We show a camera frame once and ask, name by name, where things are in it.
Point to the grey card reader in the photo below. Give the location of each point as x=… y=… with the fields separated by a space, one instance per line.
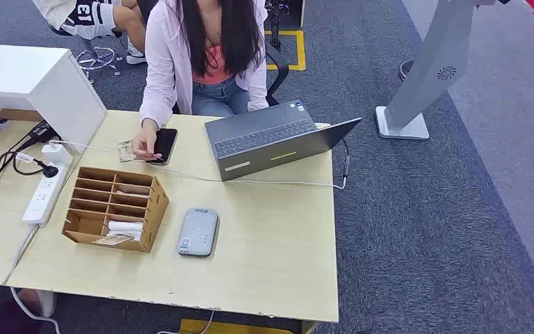
x=198 y=233

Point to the white power strip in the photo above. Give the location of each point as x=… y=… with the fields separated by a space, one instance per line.
x=41 y=198

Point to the round floor stand base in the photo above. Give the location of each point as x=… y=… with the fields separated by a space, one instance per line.
x=403 y=71

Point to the black power adapter brick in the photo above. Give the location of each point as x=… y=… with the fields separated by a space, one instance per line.
x=41 y=132

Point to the wooden slotted organizer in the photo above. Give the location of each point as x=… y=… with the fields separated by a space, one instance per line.
x=156 y=207

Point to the grey kiosk stand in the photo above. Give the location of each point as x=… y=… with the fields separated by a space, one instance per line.
x=433 y=60

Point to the clear card sleeve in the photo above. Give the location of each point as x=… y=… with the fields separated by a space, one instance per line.
x=125 y=150

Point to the person on stool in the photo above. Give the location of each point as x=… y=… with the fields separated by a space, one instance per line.
x=87 y=18

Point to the small white device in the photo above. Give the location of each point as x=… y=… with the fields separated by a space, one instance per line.
x=0 y=124

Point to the black tripod stand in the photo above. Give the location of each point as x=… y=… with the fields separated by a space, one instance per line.
x=274 y=27

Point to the white charger block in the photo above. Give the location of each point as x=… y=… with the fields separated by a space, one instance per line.
x=57 y=153

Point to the white desk cabinet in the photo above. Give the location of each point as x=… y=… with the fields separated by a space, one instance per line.
x=18 y=69

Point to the yellow floor plate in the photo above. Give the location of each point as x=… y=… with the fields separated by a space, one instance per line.
x=230 y=328

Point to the grey open laptop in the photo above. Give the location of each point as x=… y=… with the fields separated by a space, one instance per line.
x=267 y=133

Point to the seated person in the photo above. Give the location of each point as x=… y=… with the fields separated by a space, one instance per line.
x=165 y=69

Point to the white desk leg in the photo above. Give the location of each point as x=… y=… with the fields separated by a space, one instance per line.
x=47 y=304

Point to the room key card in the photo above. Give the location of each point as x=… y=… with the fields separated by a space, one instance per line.
x=112 y=239

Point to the wooden board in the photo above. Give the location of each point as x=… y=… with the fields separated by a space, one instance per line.
x=16 y=115

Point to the black smartphone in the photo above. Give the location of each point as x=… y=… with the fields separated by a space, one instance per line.
x=166 y=140

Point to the chrome stool base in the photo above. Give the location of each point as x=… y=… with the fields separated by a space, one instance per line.
x=96 y=60

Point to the person's right hand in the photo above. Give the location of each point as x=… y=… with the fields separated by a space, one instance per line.
x=143 y=140

